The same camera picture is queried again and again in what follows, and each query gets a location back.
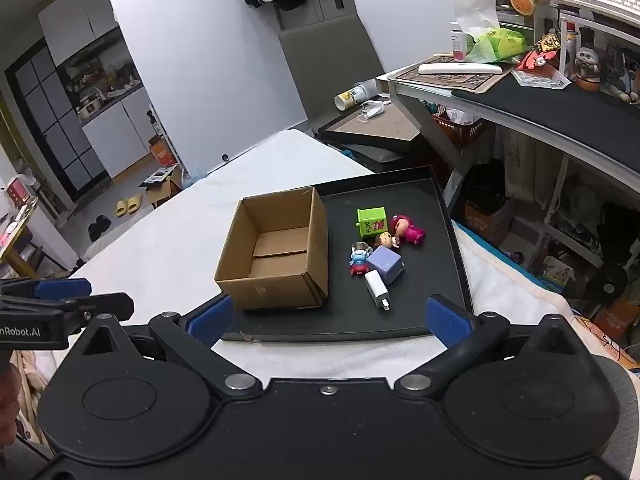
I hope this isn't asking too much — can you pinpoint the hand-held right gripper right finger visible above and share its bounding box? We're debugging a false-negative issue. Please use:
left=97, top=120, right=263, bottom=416
left=394, top=296, right=595, bottom=397

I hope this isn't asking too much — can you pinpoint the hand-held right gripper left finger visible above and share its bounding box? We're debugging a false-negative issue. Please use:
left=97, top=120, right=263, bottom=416
left=75, top=294, right=263, bottom=397

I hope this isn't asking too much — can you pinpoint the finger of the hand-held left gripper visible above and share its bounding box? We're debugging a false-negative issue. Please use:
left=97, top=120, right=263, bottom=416
left=0, top=293, right=135, bottom=336
left=0, top=277, right=94, bottom=302

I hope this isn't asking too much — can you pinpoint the black tray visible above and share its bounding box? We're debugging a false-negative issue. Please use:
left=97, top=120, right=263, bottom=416
left=220, top=165, right=475, bottom=343

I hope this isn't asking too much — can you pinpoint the white charger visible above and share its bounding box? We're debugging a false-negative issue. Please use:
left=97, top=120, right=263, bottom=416
left=364, top=270, right=392, bottom=311

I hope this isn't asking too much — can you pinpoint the purple cube charger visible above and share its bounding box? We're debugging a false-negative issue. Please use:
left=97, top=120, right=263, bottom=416
left=367, top=246, right=405, bottom=285

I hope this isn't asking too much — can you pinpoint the pink figurine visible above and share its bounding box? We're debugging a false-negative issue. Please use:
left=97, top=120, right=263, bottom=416
left=390, top=214, right=427, bottom=247

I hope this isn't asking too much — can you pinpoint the blue figurine with mug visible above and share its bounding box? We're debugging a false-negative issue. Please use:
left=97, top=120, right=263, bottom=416
left=349, top=242, right=375, bottom=277

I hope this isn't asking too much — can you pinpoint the green toy box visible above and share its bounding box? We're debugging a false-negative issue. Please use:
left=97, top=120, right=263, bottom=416
left=356, top=206, right=389, bottom=239

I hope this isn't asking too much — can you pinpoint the person's left hand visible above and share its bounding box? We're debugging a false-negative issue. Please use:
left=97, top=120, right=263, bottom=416
left=0, top=360, right=22, bottom=448

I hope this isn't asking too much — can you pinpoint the pair of black shoes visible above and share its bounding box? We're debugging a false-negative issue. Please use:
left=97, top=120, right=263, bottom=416
left=87, top=214, right=114, bottom=242

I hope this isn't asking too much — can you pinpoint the orange printed carton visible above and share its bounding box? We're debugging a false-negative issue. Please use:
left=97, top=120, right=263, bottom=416
left=465, top=200, right=517, bottom=247

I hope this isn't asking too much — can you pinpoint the brown floor carton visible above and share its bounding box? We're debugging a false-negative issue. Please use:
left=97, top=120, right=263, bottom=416
left=139, top=165, right=184, bottom=209

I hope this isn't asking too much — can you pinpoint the black bag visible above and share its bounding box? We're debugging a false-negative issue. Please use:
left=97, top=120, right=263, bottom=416
left=460, top=160, right=507, bottom=217

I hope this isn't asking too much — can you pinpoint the printed blanket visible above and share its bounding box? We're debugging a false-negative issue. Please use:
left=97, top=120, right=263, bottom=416
left=570, top=310, right=640, bottom=373

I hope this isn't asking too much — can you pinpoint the orange cardboard box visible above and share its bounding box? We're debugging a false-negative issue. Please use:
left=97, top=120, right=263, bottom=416
left=148, top=135, right=179, bottom=169

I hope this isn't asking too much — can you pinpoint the black grid door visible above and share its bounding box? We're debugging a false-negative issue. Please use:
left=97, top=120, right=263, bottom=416
left=5, top=39, right=112, bottom=202

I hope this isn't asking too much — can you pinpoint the black fan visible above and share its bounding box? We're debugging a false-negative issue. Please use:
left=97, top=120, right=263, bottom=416
left=586, top=264, right=629, bottom=312

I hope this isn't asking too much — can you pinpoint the white cabinet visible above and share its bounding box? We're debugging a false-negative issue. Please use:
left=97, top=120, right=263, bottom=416
left=37, top=0, right=167, bottom=182

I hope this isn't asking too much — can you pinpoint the grey cloth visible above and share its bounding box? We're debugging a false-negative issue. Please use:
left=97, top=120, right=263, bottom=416
left=590, top=354, right=640, bottom=480

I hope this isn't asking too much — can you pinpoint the red basket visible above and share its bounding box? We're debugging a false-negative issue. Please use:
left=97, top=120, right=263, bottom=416
left=432, top=109, right=486, bottom=147

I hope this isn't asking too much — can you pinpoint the dark side table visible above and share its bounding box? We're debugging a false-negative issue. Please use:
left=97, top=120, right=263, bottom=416
left=317, top=105, right=426, bottom=157

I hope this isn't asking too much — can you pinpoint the white face mask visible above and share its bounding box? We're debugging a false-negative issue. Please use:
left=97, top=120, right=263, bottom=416
left=360, top=100, right=392, bottom=121

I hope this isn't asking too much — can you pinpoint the grey desk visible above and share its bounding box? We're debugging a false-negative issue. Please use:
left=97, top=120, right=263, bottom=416
left=387, top=60, right=640, bottom=271

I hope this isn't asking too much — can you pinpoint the brown patterned mat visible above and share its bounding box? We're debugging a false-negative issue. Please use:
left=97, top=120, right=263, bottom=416
left=389, top=72, right=512, bottom=95

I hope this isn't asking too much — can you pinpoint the black desk mat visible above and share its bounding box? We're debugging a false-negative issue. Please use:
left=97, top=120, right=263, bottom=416
left=450, top=71, right=640, bottom=177

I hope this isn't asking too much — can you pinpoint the white remote control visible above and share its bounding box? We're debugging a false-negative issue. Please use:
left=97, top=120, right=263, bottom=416
left=417, top=62, right=502, bottom=77

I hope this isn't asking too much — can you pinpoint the white snack packet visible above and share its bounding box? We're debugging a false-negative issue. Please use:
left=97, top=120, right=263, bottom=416
left=511, top=67, right=572, bottom=90

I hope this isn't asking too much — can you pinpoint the red snack packet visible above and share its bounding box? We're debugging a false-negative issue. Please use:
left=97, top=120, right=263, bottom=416
left=515, top=50, right=559, bottom=74

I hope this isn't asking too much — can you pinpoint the white pill bottle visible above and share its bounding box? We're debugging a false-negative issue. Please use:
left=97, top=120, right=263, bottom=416
left=450, top=21, right=474, bottom=62

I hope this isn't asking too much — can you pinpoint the grey chair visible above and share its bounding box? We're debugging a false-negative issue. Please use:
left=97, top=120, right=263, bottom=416
left=277, top=14, right=431, bottom=176

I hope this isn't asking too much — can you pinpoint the green plastic bag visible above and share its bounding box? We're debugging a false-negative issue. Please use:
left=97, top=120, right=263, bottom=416
left=467, top=27, right=529, bottom=63

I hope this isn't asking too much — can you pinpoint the panda figurine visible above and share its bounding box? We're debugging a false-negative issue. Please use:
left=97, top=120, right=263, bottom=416
left=574, top=46, right=604, bottom=93

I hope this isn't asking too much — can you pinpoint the white tissue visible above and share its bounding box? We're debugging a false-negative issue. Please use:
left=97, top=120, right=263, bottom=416
left=452, top=0, right=501, bottom=36

